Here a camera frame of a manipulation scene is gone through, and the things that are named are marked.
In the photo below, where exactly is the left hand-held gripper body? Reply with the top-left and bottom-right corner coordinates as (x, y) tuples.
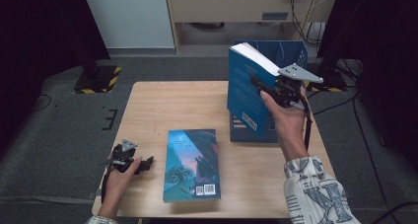
(109, 138), (138, 174)

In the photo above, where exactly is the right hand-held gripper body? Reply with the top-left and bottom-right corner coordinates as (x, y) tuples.
(274, 63), (324, 111)

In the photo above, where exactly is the blue plastic file rack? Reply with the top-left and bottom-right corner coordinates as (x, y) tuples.
(229, 39), (309, 144)

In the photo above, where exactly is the illustrated blue paperback book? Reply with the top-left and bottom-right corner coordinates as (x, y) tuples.
(162, 128), (222, 204)

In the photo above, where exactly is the person's left hand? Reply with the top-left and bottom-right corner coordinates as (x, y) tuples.
(104, 156), (143, 198)

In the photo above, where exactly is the person's right hand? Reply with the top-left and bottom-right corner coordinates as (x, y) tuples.
(259, 87), (310, 146)

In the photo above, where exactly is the black stand with striped base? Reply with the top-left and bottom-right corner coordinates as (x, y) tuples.
(304, 52), (359, 94)
(72, 36), (122, 95)

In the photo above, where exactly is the grey cabinet label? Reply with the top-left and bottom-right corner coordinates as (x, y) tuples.
(261, 11), (290, 21)

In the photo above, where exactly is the beige wooden cabinet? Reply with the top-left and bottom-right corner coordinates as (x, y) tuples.
(164, 0), (339, 54)

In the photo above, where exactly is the black curtain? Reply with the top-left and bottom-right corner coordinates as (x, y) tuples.
(0, 0), (111, 153)
(316, 0), (418, 173)

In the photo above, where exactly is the white panel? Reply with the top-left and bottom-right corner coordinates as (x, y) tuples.
(81, 0), (175, 49)

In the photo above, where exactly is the left hand-held gripper cable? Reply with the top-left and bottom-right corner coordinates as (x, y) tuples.
(100, 156), (115, 203)

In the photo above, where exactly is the hand-held gripper cable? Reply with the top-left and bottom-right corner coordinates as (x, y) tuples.
(100, 156), (115, 203)
(303, 94), (314, 152)

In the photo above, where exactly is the right hand-held gripper cable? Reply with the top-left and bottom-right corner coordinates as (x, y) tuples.
(303, 94), (314, 152)

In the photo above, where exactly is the long black floor cable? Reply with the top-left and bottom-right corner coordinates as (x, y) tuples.
(312, 94), (395, 205)

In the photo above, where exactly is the bundle of black cables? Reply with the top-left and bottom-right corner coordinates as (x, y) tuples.
(289, 0), (326, 49)

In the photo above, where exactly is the thin black floor cable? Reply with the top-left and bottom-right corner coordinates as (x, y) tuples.
(31, 94), (53, 112)

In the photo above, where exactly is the thick black floor cable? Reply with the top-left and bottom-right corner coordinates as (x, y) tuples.
(371, 201), (418, 224)

